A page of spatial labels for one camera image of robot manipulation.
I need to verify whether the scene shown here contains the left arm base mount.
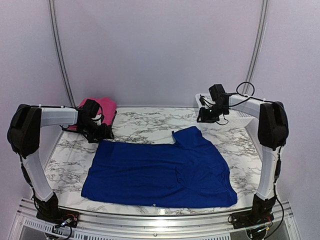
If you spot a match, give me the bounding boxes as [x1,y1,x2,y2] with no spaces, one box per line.
[36,207,80,228]

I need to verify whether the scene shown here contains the aluminium front frame rail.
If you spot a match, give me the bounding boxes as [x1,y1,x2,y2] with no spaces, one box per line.
[8,198,301,240]

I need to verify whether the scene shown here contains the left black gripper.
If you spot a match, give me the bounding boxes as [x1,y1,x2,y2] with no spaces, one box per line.
[78,119,115,143]

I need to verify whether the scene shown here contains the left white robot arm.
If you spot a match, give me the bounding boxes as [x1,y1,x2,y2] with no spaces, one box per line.
[7,97,117,223]

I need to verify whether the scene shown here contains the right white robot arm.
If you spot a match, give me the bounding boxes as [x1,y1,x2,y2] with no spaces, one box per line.
[196,84,289,224]

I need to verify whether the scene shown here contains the folded grey polo shirt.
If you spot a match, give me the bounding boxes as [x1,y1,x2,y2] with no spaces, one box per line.
[61,109,118,138]

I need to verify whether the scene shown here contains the blue garment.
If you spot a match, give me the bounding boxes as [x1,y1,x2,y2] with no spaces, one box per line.
[81,126,238,208]

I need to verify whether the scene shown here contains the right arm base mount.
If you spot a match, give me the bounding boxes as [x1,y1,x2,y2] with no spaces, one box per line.
[228,205,274,229]

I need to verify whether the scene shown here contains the white plastic laundry basket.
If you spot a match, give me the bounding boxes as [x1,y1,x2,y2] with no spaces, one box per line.
[195,93,255,130]

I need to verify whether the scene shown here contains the right aluminium corner post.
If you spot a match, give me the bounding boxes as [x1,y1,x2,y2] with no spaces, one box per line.
[245,0,270,83]

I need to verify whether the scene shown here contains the pink trousers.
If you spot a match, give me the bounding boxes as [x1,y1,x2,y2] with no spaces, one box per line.
[69,97,117,126]

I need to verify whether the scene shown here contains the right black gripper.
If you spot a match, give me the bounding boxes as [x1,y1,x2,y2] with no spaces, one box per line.
[198,103,227,123]

